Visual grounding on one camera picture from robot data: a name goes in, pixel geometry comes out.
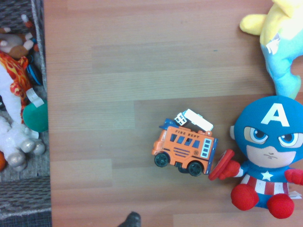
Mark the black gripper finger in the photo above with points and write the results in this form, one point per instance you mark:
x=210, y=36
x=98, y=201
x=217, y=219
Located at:
x=132, y=220

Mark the Captain America plush doll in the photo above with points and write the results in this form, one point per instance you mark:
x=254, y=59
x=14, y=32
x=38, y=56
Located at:
x=267, y=142

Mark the blue and black toy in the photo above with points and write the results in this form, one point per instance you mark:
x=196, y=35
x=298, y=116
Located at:
x=34, y=73

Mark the green round plush toy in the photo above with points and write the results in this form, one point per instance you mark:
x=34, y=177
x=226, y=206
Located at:
x=36, y=117

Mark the brown plush animal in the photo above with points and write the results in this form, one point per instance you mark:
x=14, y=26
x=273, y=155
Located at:
x=16, y=46

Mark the grey woven basket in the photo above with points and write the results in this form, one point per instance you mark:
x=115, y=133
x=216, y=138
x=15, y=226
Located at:
x=23, y=196

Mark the white plush with flame scarf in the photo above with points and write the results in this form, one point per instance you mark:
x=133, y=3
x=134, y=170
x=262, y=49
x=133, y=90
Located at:
x=9, y=99

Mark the small orange toy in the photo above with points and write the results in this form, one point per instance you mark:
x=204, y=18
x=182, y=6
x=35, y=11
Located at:
x=2, y=162

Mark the orange toy fire truck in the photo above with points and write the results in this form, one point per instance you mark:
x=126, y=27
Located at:
x=182, y=151

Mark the blue and yellow plush animal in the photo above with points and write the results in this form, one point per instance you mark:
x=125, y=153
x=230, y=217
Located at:
x=281, y=52

